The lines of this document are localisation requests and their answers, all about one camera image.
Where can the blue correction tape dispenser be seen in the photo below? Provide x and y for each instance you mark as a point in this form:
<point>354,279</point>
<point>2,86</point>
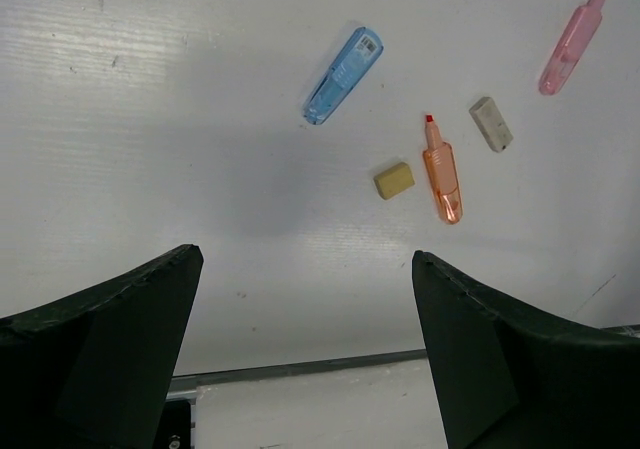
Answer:
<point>351,64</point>

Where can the orange correction tape dispenser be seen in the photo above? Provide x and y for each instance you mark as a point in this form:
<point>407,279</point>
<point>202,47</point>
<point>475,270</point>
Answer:
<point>442,173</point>

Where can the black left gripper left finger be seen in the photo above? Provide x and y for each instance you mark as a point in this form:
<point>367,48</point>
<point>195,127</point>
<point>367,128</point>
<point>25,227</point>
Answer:
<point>92,369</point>

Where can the metal base rail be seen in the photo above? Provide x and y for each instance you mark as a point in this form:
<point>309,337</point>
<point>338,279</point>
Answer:
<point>375,401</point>

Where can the grey white eraser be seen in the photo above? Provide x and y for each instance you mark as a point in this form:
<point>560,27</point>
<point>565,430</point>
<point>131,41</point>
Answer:
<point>491,124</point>

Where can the tan yellow eraser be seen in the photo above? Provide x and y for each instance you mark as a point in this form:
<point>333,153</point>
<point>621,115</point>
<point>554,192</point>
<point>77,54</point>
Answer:
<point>393,179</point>

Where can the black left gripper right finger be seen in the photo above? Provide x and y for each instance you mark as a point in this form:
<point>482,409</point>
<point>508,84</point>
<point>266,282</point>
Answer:
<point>509,375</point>

